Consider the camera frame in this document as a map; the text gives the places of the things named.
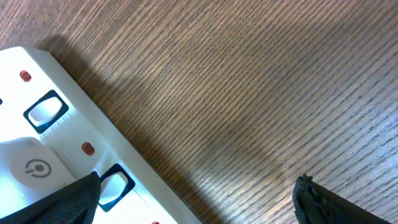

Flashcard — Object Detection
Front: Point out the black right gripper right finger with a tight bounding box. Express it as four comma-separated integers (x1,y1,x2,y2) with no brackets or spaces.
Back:
292,174,389,224

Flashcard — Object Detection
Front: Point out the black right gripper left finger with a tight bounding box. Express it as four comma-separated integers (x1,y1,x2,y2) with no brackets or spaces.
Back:
1,172,101,224

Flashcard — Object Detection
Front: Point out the white charger plug adapter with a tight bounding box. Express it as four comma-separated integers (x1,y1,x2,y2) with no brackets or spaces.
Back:
1,138,75,218

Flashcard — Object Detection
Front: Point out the white power strip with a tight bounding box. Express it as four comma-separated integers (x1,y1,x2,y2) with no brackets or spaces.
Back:
1,47,198,223

